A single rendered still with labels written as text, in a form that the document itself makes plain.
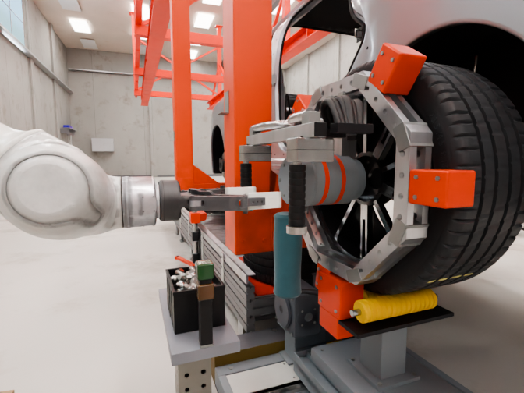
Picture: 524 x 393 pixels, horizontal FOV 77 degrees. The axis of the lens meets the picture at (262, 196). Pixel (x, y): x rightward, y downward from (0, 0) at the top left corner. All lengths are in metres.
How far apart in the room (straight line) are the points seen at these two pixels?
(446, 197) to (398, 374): 0.71
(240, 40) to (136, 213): 0.95
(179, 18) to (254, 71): 2.14
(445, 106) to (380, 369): 0.78
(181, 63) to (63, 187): 2.98
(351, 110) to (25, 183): 0.58
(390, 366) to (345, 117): 0.79
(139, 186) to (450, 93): 0.65
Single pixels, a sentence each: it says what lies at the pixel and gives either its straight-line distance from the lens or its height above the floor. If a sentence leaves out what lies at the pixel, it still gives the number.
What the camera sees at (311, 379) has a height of 0.15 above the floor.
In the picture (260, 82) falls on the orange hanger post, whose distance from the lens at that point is 1.37.
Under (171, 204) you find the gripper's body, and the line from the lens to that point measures 0.59.
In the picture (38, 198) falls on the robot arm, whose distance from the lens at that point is 0.39.
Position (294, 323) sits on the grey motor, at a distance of 1.32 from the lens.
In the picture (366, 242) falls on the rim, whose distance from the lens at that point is 1.02.
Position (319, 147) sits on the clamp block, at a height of 0.93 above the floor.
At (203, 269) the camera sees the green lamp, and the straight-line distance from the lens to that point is 0.80.
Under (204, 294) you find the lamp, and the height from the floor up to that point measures 0.59.
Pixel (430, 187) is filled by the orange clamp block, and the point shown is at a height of 0.85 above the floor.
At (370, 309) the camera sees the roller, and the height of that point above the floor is 0.52.
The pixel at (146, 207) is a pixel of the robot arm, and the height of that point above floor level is 0.82.
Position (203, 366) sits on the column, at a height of 0.27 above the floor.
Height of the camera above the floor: 0.90
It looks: 6 degrees down
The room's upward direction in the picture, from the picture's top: straight up
